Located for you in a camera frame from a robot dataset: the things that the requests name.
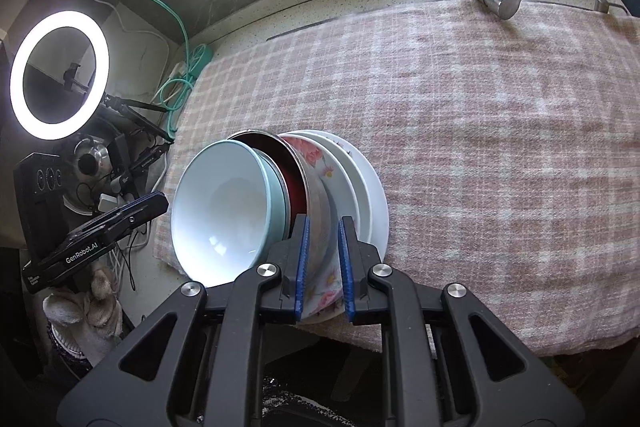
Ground deep plate pink flowers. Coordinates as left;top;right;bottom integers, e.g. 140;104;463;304
280;132;360;325

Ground light blue ceramic bowl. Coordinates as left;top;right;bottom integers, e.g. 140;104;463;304
171;140;290;287

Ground white plate gold leaf pattern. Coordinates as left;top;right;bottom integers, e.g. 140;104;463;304
300;130;373;242

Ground red steel-lined small bowl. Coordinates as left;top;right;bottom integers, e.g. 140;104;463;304
230;129;307;234

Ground large stainless steel bowl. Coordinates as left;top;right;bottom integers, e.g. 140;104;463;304
230;129;332;320

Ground left gloved hand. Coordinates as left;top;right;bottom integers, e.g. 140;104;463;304
42;265;124;367

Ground black tripod stand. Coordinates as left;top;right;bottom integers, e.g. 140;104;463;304
101;94;174;144

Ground large flat plate pink flowers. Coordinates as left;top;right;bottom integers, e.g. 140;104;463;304
312;130;390;260

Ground pink plaid cloth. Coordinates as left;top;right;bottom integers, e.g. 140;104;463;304
164;0;639;355

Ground white ring light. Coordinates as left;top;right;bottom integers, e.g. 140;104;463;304
10;11;110;141

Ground teal green hose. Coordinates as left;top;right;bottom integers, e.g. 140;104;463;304
79;0;215;138

